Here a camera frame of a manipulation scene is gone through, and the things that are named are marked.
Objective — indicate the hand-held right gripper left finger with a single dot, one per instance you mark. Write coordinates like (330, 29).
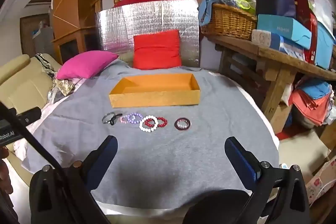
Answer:
(109, 151)

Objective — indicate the teal box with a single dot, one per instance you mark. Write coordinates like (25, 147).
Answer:
(324, 48)

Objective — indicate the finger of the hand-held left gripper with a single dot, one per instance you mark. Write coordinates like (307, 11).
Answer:
(29, 116)

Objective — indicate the red pillow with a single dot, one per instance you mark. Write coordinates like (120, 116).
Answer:
(157, 50)

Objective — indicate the light blue shoe box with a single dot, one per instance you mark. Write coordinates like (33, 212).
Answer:
(283, 28)

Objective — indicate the orange wooden cabinet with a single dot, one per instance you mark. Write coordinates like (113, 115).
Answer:
(73, 3)

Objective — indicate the floral paper bag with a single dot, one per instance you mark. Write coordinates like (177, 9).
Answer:
(323, 182)

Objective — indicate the wooden table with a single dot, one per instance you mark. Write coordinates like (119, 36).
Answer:
(278, 61)

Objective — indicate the red floor mat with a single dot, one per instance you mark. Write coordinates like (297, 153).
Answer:
(287, 133)

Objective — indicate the grey cloth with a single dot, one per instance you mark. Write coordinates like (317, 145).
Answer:
(168, 161)

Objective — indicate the white and blue box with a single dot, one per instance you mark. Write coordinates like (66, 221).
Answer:
(262, 39)

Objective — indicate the stack of folded cloths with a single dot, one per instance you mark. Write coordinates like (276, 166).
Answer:
(309, 103)

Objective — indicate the silver insulation sheet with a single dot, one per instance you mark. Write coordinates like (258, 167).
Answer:
(157, 16)

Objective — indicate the blue cloth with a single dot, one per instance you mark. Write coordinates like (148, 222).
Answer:
(210, 3)

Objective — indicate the wicker basket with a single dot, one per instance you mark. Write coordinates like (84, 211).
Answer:
(228, 22)

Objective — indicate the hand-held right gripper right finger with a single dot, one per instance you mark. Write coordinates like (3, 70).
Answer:
(237, 155)

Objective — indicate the red box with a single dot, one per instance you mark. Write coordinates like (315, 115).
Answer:
(305, 19)

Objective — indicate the gold patterned cloth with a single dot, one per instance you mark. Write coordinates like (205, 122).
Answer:
(65, 86)

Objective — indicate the beige sofa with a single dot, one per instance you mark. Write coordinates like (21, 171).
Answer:
(26, 87)

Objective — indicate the black and white cloth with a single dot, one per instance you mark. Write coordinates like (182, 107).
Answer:
(46, 66)

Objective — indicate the magenta pillow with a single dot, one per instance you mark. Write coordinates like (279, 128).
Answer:
(86, 64)

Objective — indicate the orange cardboard box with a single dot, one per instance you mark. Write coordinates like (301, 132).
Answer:
(155, 98)

